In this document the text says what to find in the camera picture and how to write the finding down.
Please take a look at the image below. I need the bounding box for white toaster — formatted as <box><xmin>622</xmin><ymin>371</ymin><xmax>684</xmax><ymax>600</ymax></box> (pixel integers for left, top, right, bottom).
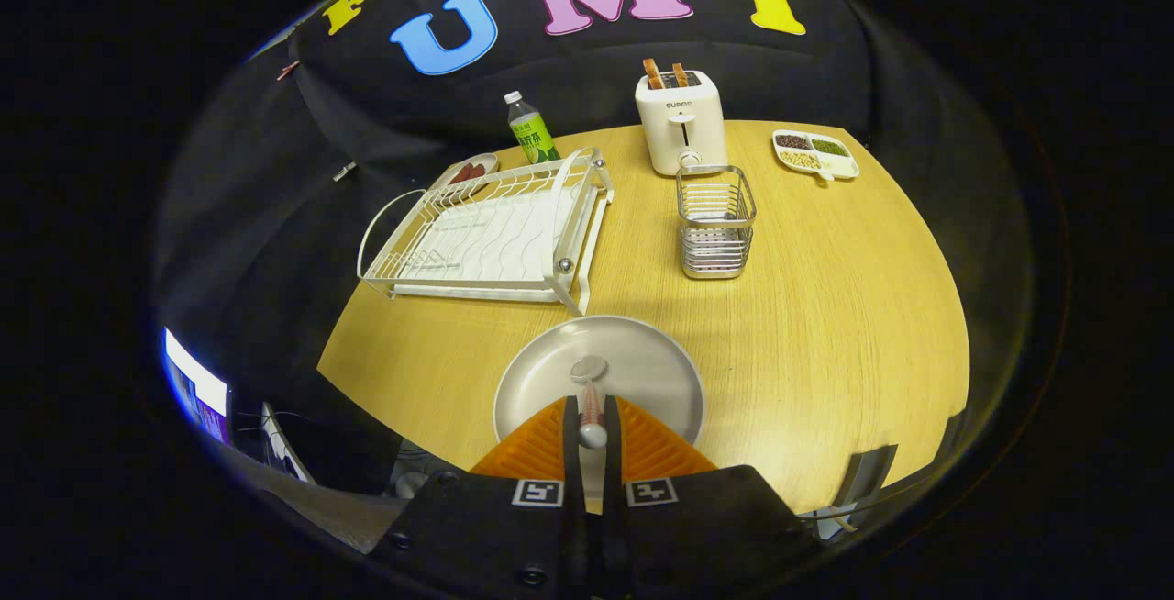
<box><xmin>635</xmin><ymin>68</ymin><xmax>727</xmax><ymax>177</ymax></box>

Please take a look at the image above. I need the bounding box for small beige plate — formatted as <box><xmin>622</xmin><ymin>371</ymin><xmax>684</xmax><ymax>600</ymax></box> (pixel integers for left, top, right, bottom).
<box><xmin>431</xmin><ymin>152</ymin><xmax>501</xmax><ymax>193</ymax></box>

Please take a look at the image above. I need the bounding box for pink-handled metal spoon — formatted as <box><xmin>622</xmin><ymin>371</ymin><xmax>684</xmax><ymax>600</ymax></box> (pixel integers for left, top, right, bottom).
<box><xmin>570</xmin><ymin>355</ymin><xmax>609</xmax><ymax>450</ymax></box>

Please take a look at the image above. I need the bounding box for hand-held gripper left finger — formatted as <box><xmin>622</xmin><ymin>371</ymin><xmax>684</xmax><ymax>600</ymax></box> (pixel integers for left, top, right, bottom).
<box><xmin>367</xmin><ymin>394</ymin><xmax>589</xmax><ymax>600</ymax></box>

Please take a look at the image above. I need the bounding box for green label drink bottle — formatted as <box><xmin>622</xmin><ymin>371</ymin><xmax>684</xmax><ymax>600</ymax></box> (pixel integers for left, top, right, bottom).
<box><xmin>504</xmin><ymin>91</ymin><xmax>561</xmax><ymax>165</ymax></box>

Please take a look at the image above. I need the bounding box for white divided bean dish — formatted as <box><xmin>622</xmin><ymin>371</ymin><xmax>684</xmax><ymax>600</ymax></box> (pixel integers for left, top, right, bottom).
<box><xmin>772</xmin><ymin>128</ymin><xmax>861</xmax><ymax>183</ymax></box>

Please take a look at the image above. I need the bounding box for metal wire basket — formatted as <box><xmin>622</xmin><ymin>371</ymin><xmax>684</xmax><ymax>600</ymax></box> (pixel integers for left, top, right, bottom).
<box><xmin>676</xmin><ymin>165</ymin><xmax>758</xmax><ymax>281</ymax></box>

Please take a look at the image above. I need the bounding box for lit computer monitor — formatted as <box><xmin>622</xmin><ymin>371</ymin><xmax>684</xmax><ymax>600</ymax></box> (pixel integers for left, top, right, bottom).
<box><xmin>163</xmin><ymin>327</ymin><xmax>232</xmax><ymax>447</ymax></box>

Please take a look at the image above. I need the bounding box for grey round plate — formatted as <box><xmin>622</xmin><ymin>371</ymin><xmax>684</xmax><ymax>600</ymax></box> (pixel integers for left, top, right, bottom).
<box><xmin>493</xmin><ymin>315</ymin><xmax>706</xmax><ymax>500</ymax></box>

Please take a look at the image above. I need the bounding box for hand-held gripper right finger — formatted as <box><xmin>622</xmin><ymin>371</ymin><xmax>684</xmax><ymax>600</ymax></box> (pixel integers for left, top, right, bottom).
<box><xmin>601</xmin><ymin>394</ymin><xmax>822</xmax><ymax>600</ymax></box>

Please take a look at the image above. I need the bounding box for white wire dish rack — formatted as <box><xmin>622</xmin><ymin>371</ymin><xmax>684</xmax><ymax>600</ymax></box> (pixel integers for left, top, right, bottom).
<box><xmin>356</xmin><ymin>147</ymin><xmax>615</xmax><ymax>317</ymax></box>

